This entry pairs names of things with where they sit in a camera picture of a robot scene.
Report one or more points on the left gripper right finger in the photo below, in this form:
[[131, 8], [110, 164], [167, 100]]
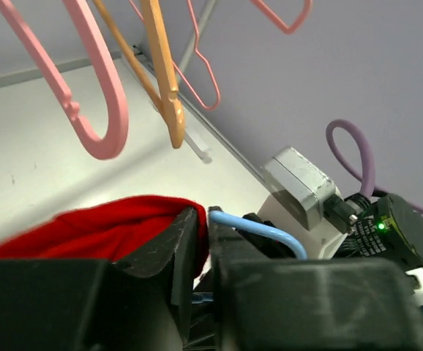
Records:
[[267, 299]]

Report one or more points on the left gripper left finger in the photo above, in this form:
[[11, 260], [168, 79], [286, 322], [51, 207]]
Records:
[[142, 302]]

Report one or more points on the blue wire hanger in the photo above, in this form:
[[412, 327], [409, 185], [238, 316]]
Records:
[[261, 230]]

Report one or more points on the red t shirt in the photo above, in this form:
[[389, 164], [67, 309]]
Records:
[[108, 231]]

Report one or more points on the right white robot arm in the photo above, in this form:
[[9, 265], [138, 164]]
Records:
[[387, 228]]

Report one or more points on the wooden hanger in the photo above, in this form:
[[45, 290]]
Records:
[[166, 96]]

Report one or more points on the white clothes rack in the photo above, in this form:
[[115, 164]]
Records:
[[192, 137]]

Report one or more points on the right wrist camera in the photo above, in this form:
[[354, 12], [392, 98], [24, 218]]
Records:
[[306, 203]]

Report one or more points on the thin pink wire hanger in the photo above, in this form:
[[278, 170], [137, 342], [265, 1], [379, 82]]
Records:
[[178, 25]]

